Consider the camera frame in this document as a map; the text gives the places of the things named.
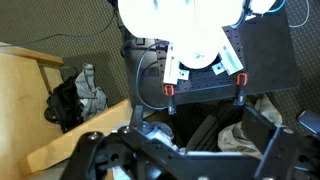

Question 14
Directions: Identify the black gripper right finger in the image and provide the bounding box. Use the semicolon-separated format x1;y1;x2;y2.
241;105;278;156

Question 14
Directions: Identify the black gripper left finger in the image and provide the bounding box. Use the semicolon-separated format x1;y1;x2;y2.
129;105;145;132

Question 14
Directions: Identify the black slatted office chair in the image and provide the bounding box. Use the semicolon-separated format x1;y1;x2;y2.
173;99;320;158

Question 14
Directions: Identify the orange black clamp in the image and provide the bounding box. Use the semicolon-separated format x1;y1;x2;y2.
162;83;178;116
232;72;249;107

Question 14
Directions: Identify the grey crumpled cloth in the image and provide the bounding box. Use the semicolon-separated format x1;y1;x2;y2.
74;62;109;122

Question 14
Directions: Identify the brown leather armchair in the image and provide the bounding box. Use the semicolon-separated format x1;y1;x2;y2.
0;41;158;180

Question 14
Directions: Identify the thin grey base cable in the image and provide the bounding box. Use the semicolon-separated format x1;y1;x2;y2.
134;41;172;112

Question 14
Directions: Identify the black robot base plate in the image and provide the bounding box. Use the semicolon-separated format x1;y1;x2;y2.
120;4;301;109

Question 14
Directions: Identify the blue cable bundle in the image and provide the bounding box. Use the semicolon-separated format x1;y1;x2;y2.
229;0;312;30

